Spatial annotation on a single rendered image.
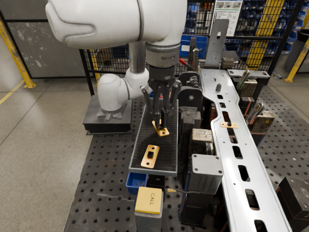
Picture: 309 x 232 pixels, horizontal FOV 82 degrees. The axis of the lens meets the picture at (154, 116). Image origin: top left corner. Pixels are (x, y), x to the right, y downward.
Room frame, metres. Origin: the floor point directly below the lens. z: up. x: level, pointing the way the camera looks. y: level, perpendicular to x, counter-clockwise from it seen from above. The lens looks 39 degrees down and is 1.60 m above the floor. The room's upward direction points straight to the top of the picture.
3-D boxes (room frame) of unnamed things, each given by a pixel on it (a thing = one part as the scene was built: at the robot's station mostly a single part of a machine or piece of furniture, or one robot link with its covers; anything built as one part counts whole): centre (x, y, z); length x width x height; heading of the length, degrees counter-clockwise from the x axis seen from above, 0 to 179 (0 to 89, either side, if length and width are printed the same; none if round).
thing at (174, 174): (0.47, -0.02, 1.16); 0.37 x 0.14 x 0.02; 174
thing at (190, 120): (0.60, -0.15, 0.90); 0.05 x 0.05 x 0.40; 84
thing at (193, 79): (0.79, -0.18, 0.94); 0.18 x 0.13 x 0.49; 174
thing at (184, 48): (1.58, -0.29, 1.10); 0.30 x 0.17 x 0.13; 74
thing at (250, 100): (0.92, -0.57, 0.84); 0.11 x 0.08 x 0.29; 84
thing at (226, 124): (0.67, -0.37, 1.01); 0.08 x 0.04 x 0.01; 83
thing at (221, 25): (1.39, -0.47, 1.17); 0.12 x 0.01 x 0.34; 84
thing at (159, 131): (0.47, -0.02, 1.17); 0.08 x 0.04 x 0.01; 19
